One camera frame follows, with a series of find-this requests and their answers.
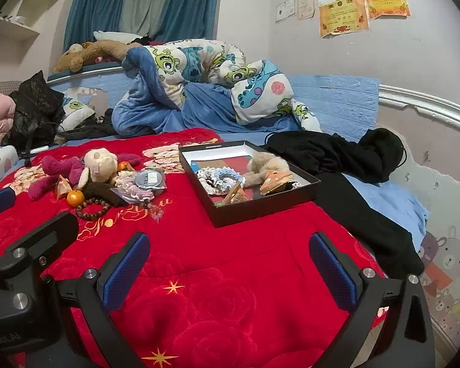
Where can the fluffy beige plush toy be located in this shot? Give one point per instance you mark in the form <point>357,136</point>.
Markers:
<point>268,165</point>

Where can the blue curtain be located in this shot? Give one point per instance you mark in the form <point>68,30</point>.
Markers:
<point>191,7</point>
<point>92,7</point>

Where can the grey curtain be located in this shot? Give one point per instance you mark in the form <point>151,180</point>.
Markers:
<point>145,4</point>

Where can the white bed frame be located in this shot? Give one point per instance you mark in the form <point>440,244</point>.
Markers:
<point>425,107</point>

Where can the brown plush dog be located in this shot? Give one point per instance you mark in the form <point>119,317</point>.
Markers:
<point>99,51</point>

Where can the round grey compact case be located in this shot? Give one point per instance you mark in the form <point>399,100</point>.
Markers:
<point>149,179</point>

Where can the large orange certificate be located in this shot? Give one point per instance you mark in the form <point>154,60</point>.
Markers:
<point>343,17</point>

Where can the small white certificate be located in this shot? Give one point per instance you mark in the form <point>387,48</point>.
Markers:
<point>285,9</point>

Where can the gold ridged packet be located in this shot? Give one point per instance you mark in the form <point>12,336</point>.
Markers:
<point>276,184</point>

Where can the tangerine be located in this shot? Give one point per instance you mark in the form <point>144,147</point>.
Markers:
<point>122,166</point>
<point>76,198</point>

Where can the white marker pen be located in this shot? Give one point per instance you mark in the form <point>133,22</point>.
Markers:
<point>39,149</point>

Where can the small cartoon print pillow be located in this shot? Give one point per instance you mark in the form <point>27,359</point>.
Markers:
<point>76,111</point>

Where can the lavender scrunchie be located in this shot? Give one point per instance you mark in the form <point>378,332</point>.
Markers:
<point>128,189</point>

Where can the beige certificate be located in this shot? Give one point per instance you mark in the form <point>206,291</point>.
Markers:
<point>306,3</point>

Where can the yellow orange certificate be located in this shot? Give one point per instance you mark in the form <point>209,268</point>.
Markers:
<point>387,4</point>

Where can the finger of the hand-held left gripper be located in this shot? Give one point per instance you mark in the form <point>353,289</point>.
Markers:
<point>0,203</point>
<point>50,234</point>

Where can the blue foam wall panel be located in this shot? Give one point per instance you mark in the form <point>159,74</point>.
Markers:
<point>329,99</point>

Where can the magenta plush toy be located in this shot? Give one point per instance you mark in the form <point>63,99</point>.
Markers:
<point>57,165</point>

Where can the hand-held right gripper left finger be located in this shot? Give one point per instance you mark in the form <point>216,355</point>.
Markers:
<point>124,272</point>

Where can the white small shelf object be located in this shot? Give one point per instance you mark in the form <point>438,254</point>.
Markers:
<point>19,19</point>

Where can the dark grey garment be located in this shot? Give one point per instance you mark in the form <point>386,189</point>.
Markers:
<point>84,132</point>

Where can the black cardboard box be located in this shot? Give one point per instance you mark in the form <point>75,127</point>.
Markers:
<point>260,209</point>

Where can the white plush toy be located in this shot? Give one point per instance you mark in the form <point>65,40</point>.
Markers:
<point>115,36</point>

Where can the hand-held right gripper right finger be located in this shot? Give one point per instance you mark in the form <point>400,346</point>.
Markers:
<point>331,272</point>

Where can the dark brown fuzzy cloth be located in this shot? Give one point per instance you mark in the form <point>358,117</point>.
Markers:
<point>103,195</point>

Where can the cream plush bear toy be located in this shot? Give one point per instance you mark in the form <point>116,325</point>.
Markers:
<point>99,161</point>

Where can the red printed blanket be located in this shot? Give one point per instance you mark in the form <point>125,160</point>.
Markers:
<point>214,276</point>

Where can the light blue scrunchie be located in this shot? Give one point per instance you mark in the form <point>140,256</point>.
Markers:
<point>232,174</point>

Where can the black red cloth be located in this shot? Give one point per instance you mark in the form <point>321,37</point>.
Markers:
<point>145,40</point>

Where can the blue padded headboard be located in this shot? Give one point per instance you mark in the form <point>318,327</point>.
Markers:
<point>107,84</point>

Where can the cartoon print blue blanket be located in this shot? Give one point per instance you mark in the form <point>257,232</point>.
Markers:
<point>199,107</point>

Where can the long white printed pillow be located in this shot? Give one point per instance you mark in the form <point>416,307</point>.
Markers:
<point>0,165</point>

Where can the cartoon animal wall sticker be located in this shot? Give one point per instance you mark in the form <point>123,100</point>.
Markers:
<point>448,268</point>

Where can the black puffer jacket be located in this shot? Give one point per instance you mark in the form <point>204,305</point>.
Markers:
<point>34,111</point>

